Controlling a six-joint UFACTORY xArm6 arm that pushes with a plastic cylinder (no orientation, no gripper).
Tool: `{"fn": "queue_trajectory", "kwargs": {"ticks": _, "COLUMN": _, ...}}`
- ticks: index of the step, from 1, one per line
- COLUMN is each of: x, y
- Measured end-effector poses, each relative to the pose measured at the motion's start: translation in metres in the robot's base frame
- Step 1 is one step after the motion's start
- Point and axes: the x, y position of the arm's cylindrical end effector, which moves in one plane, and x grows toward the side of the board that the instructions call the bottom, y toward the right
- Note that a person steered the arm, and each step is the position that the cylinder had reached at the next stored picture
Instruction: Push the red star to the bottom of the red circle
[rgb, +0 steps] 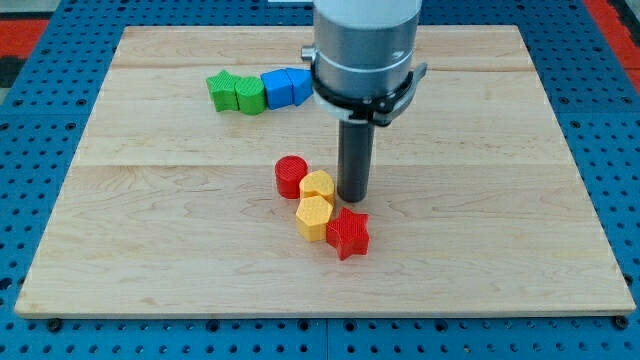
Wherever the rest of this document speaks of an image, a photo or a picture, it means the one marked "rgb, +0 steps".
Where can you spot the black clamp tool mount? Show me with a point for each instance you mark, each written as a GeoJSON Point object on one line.
{"type": "Point", "coordinates": [378, 111]}

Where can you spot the blue cube block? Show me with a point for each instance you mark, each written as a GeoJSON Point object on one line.
{"type": "Point", "coordinates": [278, 89]}

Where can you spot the yellow rounded block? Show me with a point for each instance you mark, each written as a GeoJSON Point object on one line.
{"type": "Point", "coordinates": [318, 183]}

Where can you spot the yellow hexagon block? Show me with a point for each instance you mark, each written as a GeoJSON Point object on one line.
{"type": "Point", "coordinates": [312, 216]}

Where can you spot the light wooden board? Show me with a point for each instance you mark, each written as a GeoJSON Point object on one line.
{"type": "Point", "coordinates": [172, 209]}

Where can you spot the green star block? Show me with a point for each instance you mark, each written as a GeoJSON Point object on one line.
{"type": "Point", "coordinates": [222, 91]}

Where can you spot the green cylinder block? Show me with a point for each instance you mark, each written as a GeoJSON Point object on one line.
{"type": "Point", "coordinates": [250, 94]}

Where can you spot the blue pentagon block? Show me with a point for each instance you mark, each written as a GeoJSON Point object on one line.
{"type": "Point", "coordinates": [301, 80]}

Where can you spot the red cylinder block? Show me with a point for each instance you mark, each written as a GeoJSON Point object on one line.
{"type": "Point", "coordinates": [289, 171]}

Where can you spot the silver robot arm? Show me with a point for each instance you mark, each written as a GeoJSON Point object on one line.
{"type": "Point", "coordinates": [360, 63]}

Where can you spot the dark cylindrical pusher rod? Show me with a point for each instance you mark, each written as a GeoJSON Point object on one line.
{"type": "Point", "coordinates": [355, 143]}

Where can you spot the red star block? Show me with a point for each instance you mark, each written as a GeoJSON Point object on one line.
{"type": "Point", "coordinates": [348, 233]}

